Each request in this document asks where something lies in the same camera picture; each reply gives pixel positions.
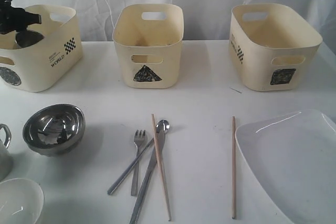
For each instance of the white rectangular plate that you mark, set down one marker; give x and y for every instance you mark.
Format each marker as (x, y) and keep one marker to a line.
(292, 156)

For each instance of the cream bin with circle mark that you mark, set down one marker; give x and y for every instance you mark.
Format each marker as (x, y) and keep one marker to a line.
(39, 66)

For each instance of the cream bin with square mark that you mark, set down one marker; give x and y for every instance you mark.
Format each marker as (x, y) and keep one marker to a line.
(271, 46)

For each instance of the wooden chopstick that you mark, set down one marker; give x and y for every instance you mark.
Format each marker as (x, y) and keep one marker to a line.
(161, 169)
(233, 169)

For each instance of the steel table knife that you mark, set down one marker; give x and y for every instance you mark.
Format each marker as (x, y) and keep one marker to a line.
(143, 190)

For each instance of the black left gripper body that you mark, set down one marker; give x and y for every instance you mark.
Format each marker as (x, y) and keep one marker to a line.
(16, 18)

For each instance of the cream bin with triangle mark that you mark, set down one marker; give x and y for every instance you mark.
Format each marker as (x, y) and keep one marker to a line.
(148, 43)

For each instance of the white ceramic bowl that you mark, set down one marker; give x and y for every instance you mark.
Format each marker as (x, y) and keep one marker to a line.
(22, 201)

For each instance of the steel spoon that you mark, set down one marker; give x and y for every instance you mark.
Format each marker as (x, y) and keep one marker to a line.
(139, 138)

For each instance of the steel mug with handle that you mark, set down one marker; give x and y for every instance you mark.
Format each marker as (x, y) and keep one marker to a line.
(27, 38)

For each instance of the stainless steel bowl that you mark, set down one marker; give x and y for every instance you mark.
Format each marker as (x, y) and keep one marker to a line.
(55, 130)

